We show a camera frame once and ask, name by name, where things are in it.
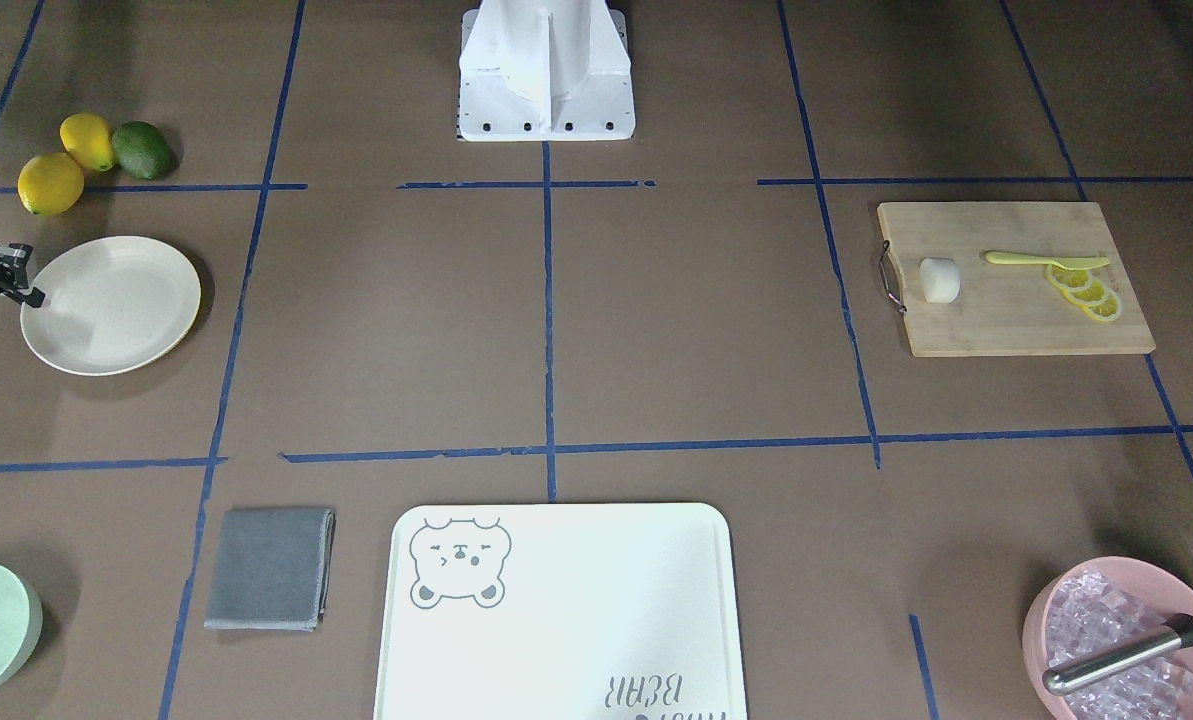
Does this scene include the yellow lemon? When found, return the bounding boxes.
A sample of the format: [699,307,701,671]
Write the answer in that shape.
[58,111,117,173]
[17,153,85,217]

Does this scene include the wooden cutting board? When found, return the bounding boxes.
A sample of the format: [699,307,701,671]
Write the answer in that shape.
[878,201,1157,356]

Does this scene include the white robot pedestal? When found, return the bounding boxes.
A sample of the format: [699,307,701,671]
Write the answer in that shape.
[456,1,636,142]

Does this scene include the yellow lemon front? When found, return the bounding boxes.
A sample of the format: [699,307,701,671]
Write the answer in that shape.
[17,153,85,217]

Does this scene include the green avocado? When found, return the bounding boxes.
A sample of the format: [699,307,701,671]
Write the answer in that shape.
[111,120,177,181]

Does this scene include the pink bowl with ice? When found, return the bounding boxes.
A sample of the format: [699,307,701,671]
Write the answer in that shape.
[1021,557,1193,719]

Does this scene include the yellow lemon back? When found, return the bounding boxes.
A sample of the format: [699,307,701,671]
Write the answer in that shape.
[58,111,117,173]

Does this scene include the cream bear tray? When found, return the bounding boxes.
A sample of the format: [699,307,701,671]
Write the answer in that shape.
[373,502,750,719]

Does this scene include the lemon slices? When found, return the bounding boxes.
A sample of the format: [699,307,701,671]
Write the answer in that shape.
[1044,265,1125,323]

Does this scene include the metal ice scoop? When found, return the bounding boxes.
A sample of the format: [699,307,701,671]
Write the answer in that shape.
[1041,614,1193,697]

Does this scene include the grey folded cloth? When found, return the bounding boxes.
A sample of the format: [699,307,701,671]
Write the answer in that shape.
[203,505,336,632]

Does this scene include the cream round plate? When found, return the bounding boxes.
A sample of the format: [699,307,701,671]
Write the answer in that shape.
[20,236,203,377]

